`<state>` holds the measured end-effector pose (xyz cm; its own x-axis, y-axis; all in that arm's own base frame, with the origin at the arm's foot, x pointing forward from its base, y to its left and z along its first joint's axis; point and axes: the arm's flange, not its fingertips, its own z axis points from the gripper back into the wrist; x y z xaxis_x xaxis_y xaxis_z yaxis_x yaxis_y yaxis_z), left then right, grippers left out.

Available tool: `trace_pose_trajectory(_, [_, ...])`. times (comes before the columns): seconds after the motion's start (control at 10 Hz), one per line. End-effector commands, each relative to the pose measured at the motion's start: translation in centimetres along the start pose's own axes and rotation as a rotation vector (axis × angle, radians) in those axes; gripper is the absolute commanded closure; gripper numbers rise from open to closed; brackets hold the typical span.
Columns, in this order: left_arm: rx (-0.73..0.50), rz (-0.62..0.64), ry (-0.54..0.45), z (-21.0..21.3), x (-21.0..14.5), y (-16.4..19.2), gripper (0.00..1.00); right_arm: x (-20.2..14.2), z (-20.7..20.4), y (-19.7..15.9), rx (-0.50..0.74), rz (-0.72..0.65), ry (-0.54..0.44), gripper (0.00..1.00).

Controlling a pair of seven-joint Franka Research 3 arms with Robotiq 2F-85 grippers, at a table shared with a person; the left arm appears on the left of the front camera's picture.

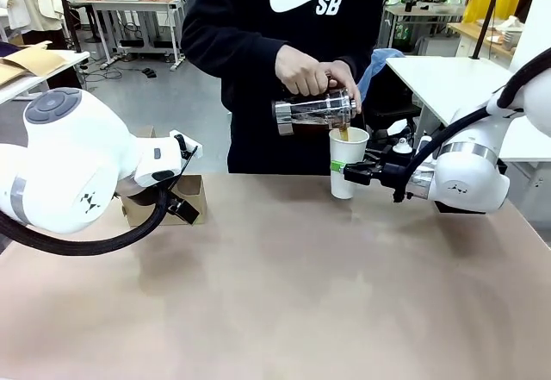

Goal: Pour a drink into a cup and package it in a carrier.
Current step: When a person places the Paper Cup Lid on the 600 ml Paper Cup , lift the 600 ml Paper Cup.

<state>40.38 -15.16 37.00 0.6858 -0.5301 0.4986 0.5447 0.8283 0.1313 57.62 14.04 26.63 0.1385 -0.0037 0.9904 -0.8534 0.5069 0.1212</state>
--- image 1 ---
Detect black sleeved left arm cable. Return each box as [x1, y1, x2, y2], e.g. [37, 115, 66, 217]
[0, 188, 174, 257]

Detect person's left forearm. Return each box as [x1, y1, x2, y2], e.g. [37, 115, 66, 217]
[344, 4, 385, 82]

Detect white lab desk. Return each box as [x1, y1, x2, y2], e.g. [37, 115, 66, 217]
[71, 0, 187, 72]

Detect person's right forearm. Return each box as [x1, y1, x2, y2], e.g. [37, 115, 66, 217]
[180, 13, 290, 78]

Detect black tripod pole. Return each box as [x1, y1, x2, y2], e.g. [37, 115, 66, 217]
[52, 0, 84, 54]
[471, 0, 505, 60]

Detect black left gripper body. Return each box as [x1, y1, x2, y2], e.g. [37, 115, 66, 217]
[165, 197, 201, 226]

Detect person's left hand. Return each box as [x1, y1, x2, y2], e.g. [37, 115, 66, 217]
[323, 59, 363, 115]

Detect brown cardboard cup carrier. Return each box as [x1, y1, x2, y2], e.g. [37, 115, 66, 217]
[121, 125, 208, 227]

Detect blue cloth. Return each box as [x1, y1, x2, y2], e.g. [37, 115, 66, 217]
[356, 47, 406, 102]

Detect person's right hand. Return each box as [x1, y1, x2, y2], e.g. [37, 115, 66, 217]
[274, 42, 331, 97]

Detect person in black hoodie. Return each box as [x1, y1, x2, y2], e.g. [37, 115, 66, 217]
[180, 0, 385, 177]

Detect glass coffee pitcher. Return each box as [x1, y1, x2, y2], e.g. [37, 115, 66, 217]
[270, 76, 367, 142]

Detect brown paper envelopes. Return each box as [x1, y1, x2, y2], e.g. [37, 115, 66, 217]
[0, 41, 66, 86]

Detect floor cables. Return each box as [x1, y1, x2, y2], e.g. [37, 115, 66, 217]
[79, 57, 133, 82]

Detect wooden top table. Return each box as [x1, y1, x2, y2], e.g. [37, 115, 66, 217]
[446, 21, 520, 59]

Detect white paper cup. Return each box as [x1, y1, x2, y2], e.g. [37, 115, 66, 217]
[329, 128, 370, 201]

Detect black sleeved arm cable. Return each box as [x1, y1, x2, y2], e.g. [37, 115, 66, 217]
[393, 47, 551, 203]
[0, 188, 174, 257]

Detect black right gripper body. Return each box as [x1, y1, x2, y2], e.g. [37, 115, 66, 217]
[377, 162, 415, 192]

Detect large white table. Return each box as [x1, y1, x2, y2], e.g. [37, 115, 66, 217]
[385, 54, 551, 164]

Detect black office chair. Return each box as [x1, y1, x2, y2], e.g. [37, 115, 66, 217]
[364, 89, 422, 140]

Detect white side table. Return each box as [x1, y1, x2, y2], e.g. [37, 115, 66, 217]
[0, 50, 90, 102]

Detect black sleeved right arm cable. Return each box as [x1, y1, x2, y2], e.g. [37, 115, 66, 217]
[393, 47, 551, 203]

